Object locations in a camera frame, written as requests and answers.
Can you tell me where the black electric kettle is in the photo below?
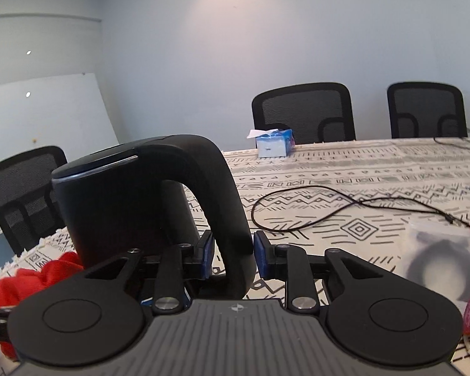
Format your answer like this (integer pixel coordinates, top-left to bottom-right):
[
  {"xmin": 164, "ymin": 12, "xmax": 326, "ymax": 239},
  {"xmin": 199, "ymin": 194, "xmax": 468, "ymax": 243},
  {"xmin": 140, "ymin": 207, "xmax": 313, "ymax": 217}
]
[{"xmin": 51, "ymin": 134, "xmax": 256, "ymax": 299}]

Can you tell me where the black mesh chair left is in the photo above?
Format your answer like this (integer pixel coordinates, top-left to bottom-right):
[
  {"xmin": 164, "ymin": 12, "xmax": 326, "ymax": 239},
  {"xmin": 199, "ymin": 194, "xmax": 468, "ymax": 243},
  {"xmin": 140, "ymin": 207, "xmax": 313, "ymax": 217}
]
[{"xmin": 0, "ymin": 146, "xmax": 67, "ymax": 255}]

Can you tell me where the blue tissue box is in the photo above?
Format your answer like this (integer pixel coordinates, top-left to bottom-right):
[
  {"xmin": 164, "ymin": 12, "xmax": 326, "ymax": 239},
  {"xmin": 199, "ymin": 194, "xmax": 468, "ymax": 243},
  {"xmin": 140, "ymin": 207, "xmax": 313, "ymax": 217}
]
[{"xmin": 247, "ymin": 129, "xmax": 295, "ymax": 159}]

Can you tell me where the black mesh chair right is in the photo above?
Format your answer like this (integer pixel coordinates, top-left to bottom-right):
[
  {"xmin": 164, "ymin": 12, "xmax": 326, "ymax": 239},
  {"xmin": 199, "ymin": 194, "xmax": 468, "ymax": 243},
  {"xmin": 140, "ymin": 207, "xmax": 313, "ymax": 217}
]
[{"xmin": 387, "ymin": 81, "xmax": 468, "ymax": 138}]

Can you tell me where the plastic bag with black ring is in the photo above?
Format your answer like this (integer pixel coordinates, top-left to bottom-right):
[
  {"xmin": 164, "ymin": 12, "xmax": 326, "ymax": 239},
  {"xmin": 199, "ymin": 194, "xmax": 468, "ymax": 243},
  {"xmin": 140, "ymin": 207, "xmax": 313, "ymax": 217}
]
[{"xmin": 396, "ymin": 221, "xmax": 470, "ymax": 311}]

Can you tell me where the white whiteboard on stand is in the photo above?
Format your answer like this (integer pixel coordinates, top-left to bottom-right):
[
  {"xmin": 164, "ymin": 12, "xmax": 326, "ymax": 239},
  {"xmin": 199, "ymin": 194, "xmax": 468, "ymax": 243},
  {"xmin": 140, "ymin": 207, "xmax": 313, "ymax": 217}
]
[{"xmin": 0, "ymin": 73, "xmax": 118, "ymax": 161}]

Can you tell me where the black cable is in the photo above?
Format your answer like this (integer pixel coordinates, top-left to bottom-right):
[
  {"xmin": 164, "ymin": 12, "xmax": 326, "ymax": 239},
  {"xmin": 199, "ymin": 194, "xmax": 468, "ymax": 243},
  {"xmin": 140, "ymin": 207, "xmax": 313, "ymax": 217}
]
[{"xmin": 250, "ymin": 184, "xmax": 470, "ymax": 232}]

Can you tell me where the black mesh chair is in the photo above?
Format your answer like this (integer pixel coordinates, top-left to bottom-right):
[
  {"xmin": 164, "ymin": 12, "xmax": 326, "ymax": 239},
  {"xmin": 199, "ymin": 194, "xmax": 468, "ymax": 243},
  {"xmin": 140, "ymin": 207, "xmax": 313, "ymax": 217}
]
[
  {"xmin": 0, "ymin": 146, "xmax": 67, "ymax": 255},
  {"xmin": 251, "ymin": 82, "xmax": 357, "ymax": 144},
  {"xmin": 387, "ymin": 81, "xmax": 468, "ymax": 138}
]

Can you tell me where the red microfibre cloth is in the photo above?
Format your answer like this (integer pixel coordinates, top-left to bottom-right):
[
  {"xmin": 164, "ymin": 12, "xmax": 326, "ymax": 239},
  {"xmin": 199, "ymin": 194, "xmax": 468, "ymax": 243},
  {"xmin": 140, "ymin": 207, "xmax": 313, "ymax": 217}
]
[{"xmin": 0, "ymin": 252, "xmax": 84, "ymax": 360}]

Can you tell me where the black mesh chair middle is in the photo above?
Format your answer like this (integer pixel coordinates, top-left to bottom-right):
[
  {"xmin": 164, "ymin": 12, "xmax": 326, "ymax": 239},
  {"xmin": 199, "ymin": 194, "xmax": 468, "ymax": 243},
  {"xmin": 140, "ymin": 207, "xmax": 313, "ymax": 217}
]
[{"xmin": 251, "ymin": 82, "xmax": 357, "ymax": 144}]

